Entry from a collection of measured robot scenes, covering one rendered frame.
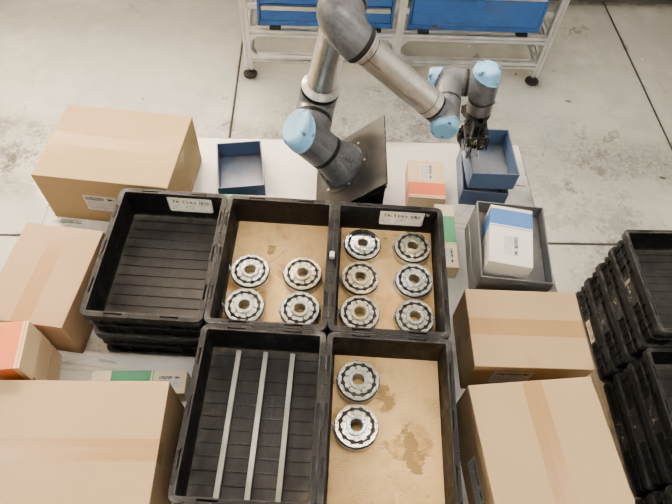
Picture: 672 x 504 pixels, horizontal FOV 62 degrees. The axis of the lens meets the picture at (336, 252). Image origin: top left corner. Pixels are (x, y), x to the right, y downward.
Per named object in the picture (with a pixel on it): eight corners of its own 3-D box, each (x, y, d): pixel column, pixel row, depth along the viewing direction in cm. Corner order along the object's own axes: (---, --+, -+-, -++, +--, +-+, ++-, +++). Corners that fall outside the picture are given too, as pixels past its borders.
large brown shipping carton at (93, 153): (56, 216, 178) (30, 174, 161) (88, 148, 195) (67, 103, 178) (180, 229, 177) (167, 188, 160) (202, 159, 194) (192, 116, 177)
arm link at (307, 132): (305, 171, 172) (273, 147, 163) (313, 137, 178) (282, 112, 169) (334, 159, 164) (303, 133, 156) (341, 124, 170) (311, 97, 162)
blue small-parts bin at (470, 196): (455, 159, 198) (460, 145, 193) (498, 163, 198) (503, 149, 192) (457, 203, 187) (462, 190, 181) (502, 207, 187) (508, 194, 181)
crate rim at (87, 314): (123, 192, 158) (121, 187, 156) (229, 199, 158) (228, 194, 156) (80, 319, 136) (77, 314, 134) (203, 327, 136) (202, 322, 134)
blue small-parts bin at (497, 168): (459, 142, 191) (464, 127, 185) (502, 144, 192) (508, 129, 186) (467, 188, 180) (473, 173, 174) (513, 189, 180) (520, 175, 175)
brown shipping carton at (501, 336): (460, 388, 151) (474, 366, 138) (452, 316, 164) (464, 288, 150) (569, 392, 152) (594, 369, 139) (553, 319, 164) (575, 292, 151)
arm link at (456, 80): (427, 89, 150) (468, 92, 149) (430, 59, 155) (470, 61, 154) (425, 109, 157) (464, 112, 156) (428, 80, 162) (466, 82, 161)
